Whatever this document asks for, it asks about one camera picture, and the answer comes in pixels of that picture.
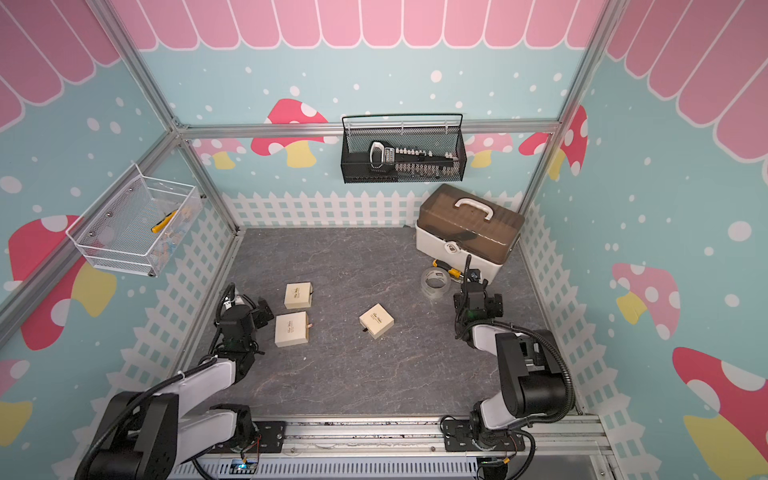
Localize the cream tan-drawer jewelry box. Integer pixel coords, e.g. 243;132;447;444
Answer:
274;311;311;348

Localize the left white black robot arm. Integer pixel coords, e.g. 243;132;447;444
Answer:
75;284;275;479

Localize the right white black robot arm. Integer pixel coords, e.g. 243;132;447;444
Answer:
453;256;576;449

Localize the clear tape roll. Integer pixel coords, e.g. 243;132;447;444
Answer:
420;267;453;301

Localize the brown lid white toolbox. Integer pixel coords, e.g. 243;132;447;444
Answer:
416;184;525;282

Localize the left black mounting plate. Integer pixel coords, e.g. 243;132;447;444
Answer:
210;420;287;455

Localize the black mounting plate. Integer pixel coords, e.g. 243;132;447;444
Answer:
210;420;287;455
439;416;526;454

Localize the yellow black utility knife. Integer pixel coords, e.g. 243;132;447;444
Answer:
151;210;177;235

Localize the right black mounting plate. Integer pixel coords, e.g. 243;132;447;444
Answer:
439;416;526;454

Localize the small green circuit board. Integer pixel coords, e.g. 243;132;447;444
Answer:
229;459;259;476

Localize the black socket bit set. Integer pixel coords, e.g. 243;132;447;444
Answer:
368;141;462;181

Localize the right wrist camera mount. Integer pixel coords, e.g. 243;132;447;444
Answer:
462;268;486;296

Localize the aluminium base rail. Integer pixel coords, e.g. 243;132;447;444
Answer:
125;415;619;480

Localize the white wire wall basket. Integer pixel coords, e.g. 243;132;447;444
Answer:
66;165;203;277

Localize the black wire wall basket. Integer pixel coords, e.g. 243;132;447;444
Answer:
340;113;467;183

